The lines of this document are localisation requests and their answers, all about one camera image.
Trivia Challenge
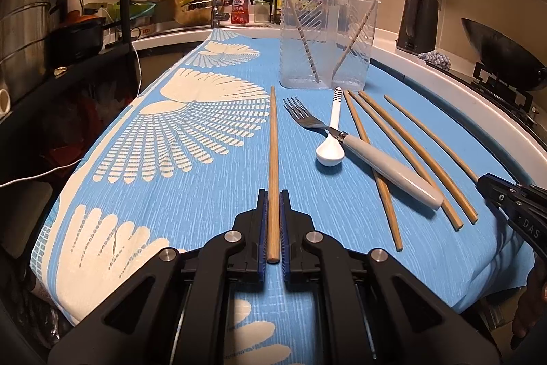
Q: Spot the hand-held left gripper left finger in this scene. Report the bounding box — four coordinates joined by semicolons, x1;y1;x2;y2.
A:
47;189;270;365

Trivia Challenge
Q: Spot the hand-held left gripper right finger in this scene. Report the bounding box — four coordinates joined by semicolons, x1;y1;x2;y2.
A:
279;189;501;365

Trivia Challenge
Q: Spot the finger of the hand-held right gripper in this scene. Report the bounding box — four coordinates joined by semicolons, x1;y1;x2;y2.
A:
476;173;524;217

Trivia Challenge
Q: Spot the long wooden chopstick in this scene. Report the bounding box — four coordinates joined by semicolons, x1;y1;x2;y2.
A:
267;86;280;264

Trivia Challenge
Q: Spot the white spoon with striped handle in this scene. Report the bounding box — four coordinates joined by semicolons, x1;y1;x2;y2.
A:
315;87;345;167

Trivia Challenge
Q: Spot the fork with grey-white handle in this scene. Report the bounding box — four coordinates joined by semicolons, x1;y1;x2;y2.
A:
283;97;444;211

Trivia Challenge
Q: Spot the clear plastic utensil container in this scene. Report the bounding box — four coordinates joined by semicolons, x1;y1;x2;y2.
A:
278;0;381;91

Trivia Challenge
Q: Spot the person's right hand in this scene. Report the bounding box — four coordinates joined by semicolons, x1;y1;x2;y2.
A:
510;259;547;349

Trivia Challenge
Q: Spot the blue cloth with white print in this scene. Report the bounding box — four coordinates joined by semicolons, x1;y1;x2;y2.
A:
32;28;537;365

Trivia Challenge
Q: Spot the black gas stove grate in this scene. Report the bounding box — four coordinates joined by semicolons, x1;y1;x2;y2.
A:
472;62;540;132

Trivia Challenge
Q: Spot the black wok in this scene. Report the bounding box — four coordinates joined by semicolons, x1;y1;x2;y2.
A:
460;17;547;93

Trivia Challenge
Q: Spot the blue white dishcloth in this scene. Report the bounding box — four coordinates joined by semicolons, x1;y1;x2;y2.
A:
417;51;452;70

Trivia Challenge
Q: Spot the black electric kettle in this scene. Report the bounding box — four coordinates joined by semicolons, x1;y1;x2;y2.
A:
395;0;441;56

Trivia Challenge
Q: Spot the red detergent pouch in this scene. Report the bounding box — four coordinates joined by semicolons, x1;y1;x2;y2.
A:
231;0;251;25

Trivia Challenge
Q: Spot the green plastic basin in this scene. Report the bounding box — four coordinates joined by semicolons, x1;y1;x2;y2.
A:
83;1;157;21

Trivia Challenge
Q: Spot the black cooking pot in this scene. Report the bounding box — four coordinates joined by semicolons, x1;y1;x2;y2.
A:
49;17;107;60

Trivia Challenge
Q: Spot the orange pot lid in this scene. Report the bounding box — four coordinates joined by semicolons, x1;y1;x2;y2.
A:
64;10;104;24

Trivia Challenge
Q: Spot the white cable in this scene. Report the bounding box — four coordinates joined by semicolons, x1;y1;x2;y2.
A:
0;8;143;188

